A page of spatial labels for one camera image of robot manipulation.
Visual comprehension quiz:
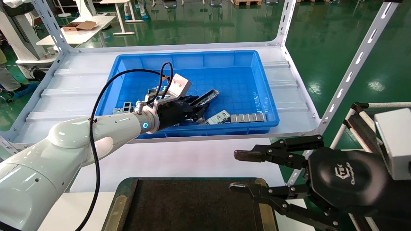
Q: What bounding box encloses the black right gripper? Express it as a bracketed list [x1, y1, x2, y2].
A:
[230, 135, 411, 231]

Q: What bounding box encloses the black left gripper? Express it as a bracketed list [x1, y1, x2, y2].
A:
[150, 95, 210, 133]

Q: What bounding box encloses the black felt-lined container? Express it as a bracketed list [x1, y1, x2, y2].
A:
[101, 177, 280, 231]

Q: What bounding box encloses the blue plastic bin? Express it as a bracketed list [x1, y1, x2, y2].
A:
[95, 50, 280, 139]

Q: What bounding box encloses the flat grey slotted metal plate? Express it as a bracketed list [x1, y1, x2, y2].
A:
[230, 113, 267, 123]

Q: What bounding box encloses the person in white trousers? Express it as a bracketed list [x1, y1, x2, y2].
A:
[124, 0, 150, 21]

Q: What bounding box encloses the white metal shelf rack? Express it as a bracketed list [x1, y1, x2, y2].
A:
[0, 0, 403, 193]

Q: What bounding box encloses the white table with cardboard box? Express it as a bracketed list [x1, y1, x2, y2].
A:
[36, 15, 116, 47]

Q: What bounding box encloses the open cardboard box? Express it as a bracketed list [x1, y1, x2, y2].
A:
[63, 21, 100, 32]

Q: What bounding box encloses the white machine base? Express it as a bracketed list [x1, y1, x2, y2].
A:
[0, 0, 60, 77]

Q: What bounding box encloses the person in yellow top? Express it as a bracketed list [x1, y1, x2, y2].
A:
[0, 48, 39, 100]

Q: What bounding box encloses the short silver metal bracket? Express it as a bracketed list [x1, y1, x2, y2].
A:
[205, 110, 231, 125]

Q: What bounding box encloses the black cable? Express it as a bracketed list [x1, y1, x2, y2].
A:
[75, 62, 174, 231]

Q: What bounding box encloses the white tube frame cart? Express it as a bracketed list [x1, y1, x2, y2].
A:
[331, 102, 411, 231]

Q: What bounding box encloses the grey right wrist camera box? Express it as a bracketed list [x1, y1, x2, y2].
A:
[374, 108, 411, 181]

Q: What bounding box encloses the white pedestal table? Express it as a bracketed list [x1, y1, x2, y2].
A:
[100, 0, 144, 36]

